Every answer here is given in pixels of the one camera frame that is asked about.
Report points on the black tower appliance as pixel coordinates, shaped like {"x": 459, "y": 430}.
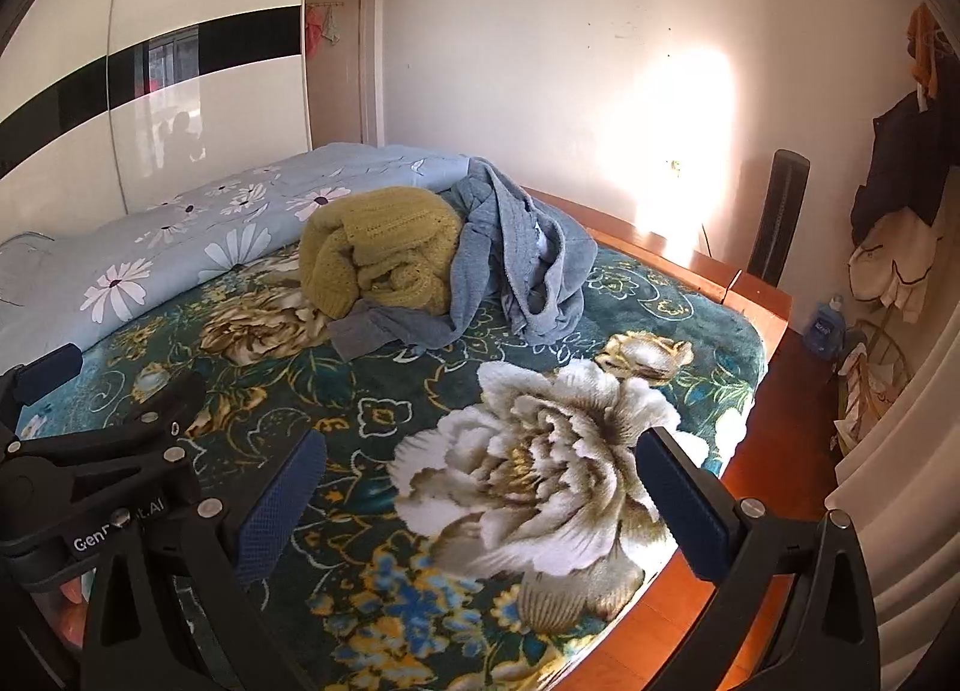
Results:
{"x": 780, "y": 211}

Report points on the black hanging jacket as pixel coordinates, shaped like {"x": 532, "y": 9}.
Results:
{"x": 900, "y": 158}

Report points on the blue plastic bottle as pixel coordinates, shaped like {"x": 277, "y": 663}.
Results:
{"x": 825, "y": 331}

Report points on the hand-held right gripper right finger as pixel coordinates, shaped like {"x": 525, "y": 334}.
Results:
{"x": 686, "y": 503}

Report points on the white curtain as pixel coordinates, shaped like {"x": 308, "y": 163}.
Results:
{"x": 915, "y": 511}

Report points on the rattan rack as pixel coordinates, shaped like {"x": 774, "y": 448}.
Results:
{"x": 889, "y": 361}

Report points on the green floral blanket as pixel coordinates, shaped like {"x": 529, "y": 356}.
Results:
{"x": 420, "y": 391}

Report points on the person's left hand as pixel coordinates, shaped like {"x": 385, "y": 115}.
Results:
{"x": 73, "y": 608}

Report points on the light blue daisy quilt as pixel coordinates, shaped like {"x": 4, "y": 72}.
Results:
{"x": 150, "y": 241}

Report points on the orange hanging garment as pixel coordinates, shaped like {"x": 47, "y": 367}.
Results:
{"x": 922, "y": 45}

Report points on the cream hanging garment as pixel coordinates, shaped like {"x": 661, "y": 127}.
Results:
{"x": 892, "y": 256}

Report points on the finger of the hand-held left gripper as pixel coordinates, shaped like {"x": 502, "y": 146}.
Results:
{"x": 169, "y": 398}
{"x": 45, "y": 372}

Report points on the grey-blue garment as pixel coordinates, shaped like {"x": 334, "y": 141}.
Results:
{"x": 487, "y": 241}

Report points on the grey hanging cloth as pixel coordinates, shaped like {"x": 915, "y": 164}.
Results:
{"x": 331, "y": 27}

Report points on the pink hanging cloth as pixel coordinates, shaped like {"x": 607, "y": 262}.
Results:
{"x": 313, "y": 27}

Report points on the wooden door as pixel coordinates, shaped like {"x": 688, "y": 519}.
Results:
{"x": 345, "y": 98}

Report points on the wooden bed frame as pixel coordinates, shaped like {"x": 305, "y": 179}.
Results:
{"x": 750, "y": 301}

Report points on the yellow knit sweater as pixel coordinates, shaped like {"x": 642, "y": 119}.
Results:
{"x": 375, "y": 241}

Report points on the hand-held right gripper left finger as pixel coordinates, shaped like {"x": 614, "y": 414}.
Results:
{"x": 279, "y": 511}

